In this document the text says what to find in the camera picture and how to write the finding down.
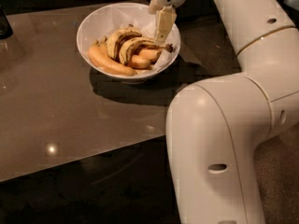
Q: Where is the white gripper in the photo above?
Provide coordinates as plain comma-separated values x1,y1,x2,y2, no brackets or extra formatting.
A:
149,0,186,43

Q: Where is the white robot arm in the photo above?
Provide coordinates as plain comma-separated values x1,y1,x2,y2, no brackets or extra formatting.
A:
166,0,299,224

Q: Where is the short yellow banana back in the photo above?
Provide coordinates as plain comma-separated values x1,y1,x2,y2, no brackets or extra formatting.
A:
138,49,162,63

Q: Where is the short yellow banana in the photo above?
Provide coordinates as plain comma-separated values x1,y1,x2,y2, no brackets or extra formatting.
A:
128,55,150,69
138,49,162,63

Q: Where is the spotted banana right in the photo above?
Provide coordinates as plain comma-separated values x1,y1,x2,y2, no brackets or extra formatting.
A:
119,37,173,65

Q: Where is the spotted banana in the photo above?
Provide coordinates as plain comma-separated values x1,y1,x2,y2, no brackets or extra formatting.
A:
106,27,142,60
119,37,173,65

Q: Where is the white bowl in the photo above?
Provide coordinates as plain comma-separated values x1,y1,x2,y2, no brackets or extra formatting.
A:
77,3,180,84

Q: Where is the spotted banana left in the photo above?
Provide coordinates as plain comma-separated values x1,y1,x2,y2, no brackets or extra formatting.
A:
106,27,142,60

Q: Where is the short yellow banana middle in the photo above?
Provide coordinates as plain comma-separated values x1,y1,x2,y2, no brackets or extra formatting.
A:
128,55,150,69

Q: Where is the long yellow banana front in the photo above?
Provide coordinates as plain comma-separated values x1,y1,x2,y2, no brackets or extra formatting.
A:
88,45,136,77

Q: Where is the dark object on table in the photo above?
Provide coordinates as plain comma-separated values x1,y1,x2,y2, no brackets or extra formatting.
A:
0,5,13,39

